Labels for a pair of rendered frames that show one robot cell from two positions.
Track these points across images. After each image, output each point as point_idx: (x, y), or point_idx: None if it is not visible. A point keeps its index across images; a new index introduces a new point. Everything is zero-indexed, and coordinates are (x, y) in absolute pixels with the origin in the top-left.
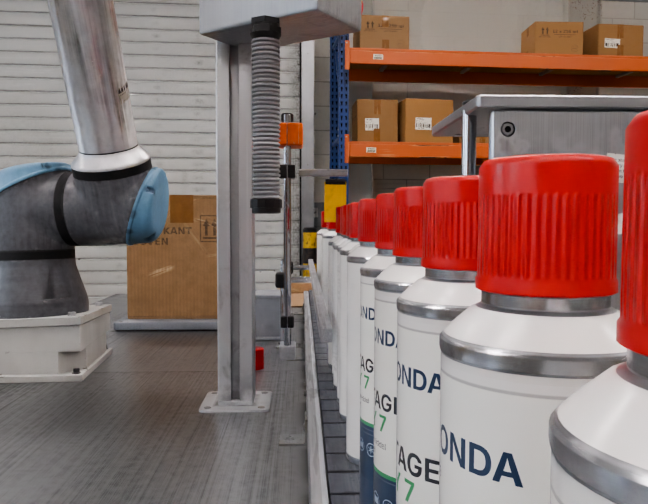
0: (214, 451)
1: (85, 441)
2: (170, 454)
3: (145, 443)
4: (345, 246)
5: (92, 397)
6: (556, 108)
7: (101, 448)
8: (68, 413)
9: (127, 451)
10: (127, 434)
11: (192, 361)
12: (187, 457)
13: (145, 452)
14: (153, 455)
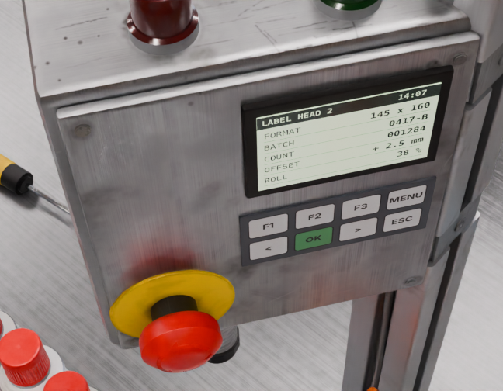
0: (222, 390)
1: (338, 315)
2: (245, 356)
3: (291, 354)
4: (44, 347)
5: (502, 383)
6: None
7: (307, 318)
8: (448, 337)
9: (282, 332)
10: (331, 352)
11: None
12: (227, 364)
13: (268, 342)
14: (254, 344)
